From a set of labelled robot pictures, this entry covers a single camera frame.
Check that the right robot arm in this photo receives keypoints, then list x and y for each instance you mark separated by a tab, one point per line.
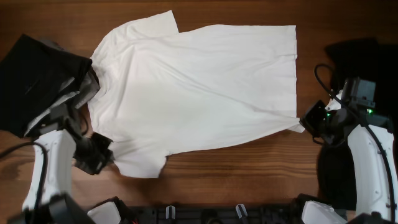
370	140

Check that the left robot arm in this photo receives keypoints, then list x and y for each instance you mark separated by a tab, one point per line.
60	145

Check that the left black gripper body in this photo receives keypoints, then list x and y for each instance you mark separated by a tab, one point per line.
95	155

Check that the white t-shirt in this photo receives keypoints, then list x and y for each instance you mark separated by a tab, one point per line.
165	92

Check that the black folded garment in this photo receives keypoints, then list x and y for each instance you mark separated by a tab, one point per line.
33	77

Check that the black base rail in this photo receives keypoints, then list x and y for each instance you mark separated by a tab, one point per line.
114	210

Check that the grey folded garment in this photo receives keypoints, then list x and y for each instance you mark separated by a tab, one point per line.
87	90

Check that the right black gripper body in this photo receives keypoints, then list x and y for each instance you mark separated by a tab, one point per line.
320	121

